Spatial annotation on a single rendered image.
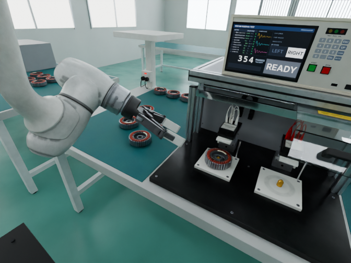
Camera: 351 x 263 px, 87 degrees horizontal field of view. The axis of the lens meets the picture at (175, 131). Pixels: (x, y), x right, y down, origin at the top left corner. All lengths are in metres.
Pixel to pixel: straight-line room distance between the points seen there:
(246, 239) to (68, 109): 0.62
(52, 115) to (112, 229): 1.15
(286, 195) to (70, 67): 0.81
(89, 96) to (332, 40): 0.73
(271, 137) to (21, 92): 0.93
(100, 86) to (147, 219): 1.17
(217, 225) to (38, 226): 1.38
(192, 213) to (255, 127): 0.53
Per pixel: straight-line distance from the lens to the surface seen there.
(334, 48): 0.76
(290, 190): 0.82
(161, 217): 1.56
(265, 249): 0.68
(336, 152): 0.55
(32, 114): 0.52
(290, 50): 0.76
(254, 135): 1.00
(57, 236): 1.66
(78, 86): 0.58
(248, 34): 0.77
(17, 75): 0.48
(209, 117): 1.02
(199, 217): 0.67
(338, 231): 0.80
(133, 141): 0.92
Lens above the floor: 1.30
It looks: 32 degrees down
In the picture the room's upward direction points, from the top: 3 degrees clockwise
